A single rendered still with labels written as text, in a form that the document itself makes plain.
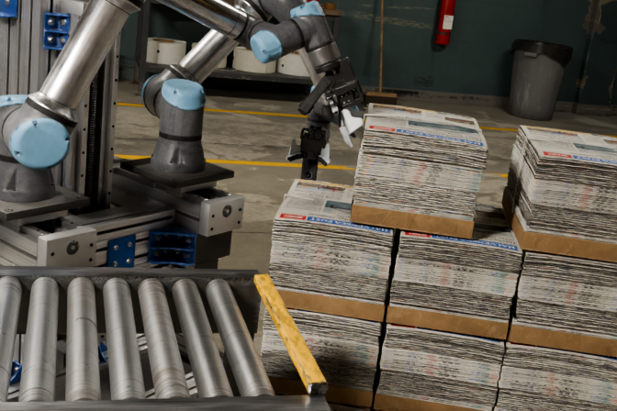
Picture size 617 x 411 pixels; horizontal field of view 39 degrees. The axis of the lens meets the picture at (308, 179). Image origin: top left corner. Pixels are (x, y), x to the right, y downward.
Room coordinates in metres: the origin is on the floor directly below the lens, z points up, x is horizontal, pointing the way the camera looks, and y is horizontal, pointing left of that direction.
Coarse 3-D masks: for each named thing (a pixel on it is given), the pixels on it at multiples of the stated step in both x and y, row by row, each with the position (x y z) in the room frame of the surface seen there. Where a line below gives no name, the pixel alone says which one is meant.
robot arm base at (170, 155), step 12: (156, 144) 2.30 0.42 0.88; (168, 144) 2.27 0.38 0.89; (180, 144) 2.27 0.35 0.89; (192, 144) 2.28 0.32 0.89; (156, 156) 2.27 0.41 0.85; (168, 156) 2.26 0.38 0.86; (180, 156) 2.26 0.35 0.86; (192, 156) 2.27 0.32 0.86; (156, 168) 2.26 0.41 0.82; (168, 168) 2.25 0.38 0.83; (180, 168) 2.25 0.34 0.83; (192, 168) 2.26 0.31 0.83; (204, 168) 2.31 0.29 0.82
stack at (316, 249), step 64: (320, 192) 2.20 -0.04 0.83; (320, 256) 1.94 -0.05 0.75; (384, 256) 1.92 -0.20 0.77; (448, 256) 1.92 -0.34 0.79; (512, 256) 1.91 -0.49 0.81; (320, 320) 1.93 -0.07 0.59; (384, 320) 2.12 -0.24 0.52; (512, 320) 1.91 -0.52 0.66; (576, 320) 1.89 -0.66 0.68; (384, 384) 1.92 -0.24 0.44; (448, 384) 1.91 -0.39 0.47; (512, 384) 1.90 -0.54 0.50; (576, 384) 1.88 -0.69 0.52
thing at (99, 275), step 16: (0, 272) 1.49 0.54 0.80; (16, 272) 1.50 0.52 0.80; (32, 272) 1.51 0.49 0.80; (48, 272) 1.52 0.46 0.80; (64, 272) 1.53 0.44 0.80; (80, 272) 1.54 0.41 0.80; (96, 272) 1.55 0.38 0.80; (112, 272) 1.56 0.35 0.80; (128, 272) 1.57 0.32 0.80; (144, 272) 1.58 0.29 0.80; (160, 272) 1.59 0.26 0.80; (176, 272) 1.60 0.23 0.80; (192, 272) 1.61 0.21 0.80; (208, 272) 1.62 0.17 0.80; (224, 272) 1.63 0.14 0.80; (240, 272) 1.64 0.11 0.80; (256, 272) 1.65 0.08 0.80; (64, 288) 1.51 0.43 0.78; (96, 288) 1.53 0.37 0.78; (240, 288) 1.61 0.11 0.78; (256, 288) 1.62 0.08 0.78; (64, 304) 1.52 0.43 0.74; (96, 304) 1.53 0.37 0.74; (208, 304) 1.59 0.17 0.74; (240, 304) 1.61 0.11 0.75; (256, 304) 1.62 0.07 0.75; (64, 320) 1.52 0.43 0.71; (96, 320) 1.53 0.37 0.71; (176, 320) 1.58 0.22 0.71; (208, 320) 1.59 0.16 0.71; (256, 320) 1.62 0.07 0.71
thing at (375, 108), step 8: (376, 104) 2.30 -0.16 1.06; (368, 112) 2.17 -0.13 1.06; (376, 112) 2.18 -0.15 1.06; (384, 112) 2.19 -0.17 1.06; (392, 112) 2.20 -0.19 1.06; (400, 112) 2.22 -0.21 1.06; (408, 112) 2.23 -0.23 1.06; (416, 112) 2.24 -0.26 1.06; (424, 112) 2.25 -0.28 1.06; (432, 112) 2.27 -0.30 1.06; (440, 112) 2.29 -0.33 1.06; (432, 120) 2.16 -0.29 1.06; (448, 120) 2.19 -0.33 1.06; (456, 120) 2.21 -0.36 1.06; (464, 120) 2.22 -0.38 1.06; (472, 120) 2.23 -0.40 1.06
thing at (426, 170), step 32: (384, 128) 1.96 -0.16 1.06; (416, 128) 2.01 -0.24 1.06; (448, 128) 2.08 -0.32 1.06; (384, 160) 1.95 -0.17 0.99; (416, 160) 1.95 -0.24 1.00; (448, 160) 1.93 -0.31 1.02; (480, 160) 1.93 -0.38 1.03; (384, 192) 1.95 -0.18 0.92; (416, 192) 1.94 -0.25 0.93; (448, 192) 1.94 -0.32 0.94
